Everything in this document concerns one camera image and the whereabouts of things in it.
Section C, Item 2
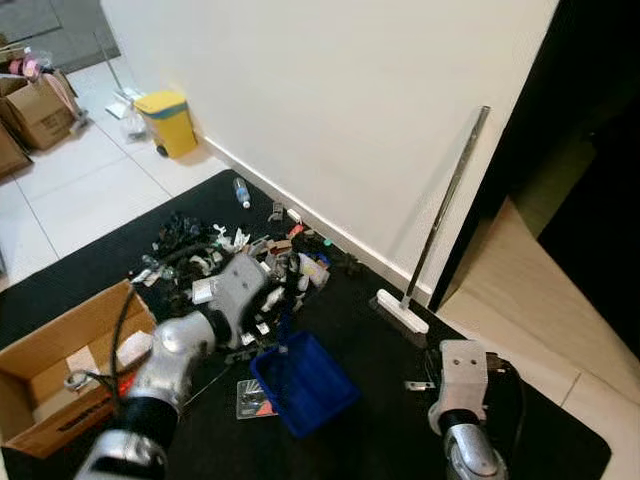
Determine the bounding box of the grey kitchen cabinet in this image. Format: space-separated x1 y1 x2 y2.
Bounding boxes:
0 0 121 71

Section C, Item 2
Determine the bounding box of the printed brown cardboard box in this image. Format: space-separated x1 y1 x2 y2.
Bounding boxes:
0 72 79 151

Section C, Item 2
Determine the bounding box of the blue plastic dustpan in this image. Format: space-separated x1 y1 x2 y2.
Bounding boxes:
250 312 361 439

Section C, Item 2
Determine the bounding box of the yellow lidded trash bin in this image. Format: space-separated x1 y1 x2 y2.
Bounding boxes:
133 90 199 161

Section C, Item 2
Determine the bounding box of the open empty cardboard box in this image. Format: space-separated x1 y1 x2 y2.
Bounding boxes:
0 280 161 459

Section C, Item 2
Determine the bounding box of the pink packet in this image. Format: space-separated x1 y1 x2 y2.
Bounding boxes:
20 55 53 79

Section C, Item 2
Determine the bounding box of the printed paper card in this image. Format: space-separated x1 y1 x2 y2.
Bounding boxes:
236 380 277 419

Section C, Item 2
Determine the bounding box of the black tangled cable bundle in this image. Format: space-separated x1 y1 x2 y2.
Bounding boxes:
150 212 233 276

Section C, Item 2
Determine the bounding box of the clear plastic bag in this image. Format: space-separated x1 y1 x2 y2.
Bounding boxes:
120 108 149 141

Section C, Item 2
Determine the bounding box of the metal-handled white broom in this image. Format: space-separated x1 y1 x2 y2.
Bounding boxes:
372 105 493 348

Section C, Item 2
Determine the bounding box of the white flat mop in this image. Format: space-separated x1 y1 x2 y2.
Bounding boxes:
93 28 143 119

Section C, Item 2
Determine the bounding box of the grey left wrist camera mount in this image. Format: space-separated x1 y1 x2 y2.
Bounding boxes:
205 252 271 343

